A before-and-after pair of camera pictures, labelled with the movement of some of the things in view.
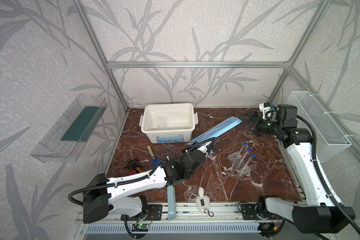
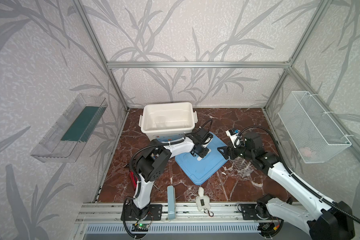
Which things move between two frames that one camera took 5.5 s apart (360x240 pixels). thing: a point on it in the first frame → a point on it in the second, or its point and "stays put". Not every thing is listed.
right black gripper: [257, 121] → [230, 151]
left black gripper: [202, 145] → [200, 149]
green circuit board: [140, 227] stays put
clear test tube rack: [240, 164] stays put
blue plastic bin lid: [217, 130] → [200, 169]
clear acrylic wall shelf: [65, 139] stays put
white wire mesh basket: [329, 137] stays put
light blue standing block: [171, 208] stays put
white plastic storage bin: [168, 123] stays put
